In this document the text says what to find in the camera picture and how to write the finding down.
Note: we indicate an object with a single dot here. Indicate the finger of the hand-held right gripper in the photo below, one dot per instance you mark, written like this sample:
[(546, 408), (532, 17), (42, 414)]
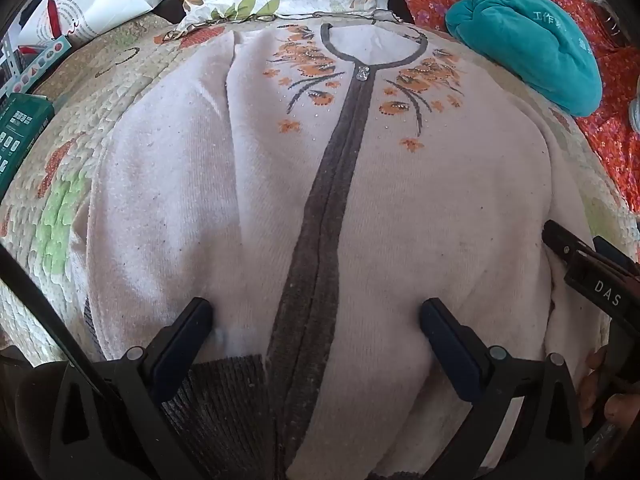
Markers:
[(565, 242)]

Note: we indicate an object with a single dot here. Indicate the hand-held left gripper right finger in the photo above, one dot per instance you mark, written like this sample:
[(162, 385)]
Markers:
[(450, 350)]

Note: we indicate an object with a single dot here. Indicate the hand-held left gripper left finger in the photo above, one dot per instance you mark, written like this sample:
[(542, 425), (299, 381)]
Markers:
[(176, 347)]

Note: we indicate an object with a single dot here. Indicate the pink cardigan with grey trim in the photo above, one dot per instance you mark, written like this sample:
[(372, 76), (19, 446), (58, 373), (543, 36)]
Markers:
[(200, 185)]

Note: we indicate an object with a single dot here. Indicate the person's right hand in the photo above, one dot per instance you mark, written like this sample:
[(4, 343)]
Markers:
[(595, 390)]

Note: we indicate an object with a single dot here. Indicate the teal cloth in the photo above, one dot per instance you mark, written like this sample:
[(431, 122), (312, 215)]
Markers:
[(525, 35)]

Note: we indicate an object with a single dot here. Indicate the green box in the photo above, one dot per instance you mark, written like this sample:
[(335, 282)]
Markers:
[(22, 135)]

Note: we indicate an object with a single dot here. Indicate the quilted heart-print blanket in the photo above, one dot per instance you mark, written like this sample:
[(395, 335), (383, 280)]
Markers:
[(100, 90)]

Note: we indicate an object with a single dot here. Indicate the white box with coloured shapes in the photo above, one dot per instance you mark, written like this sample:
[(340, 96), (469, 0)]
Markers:
[(40, 67)]

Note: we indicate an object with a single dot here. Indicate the white paper bag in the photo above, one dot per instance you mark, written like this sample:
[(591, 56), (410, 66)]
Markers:
[(100, 0)]

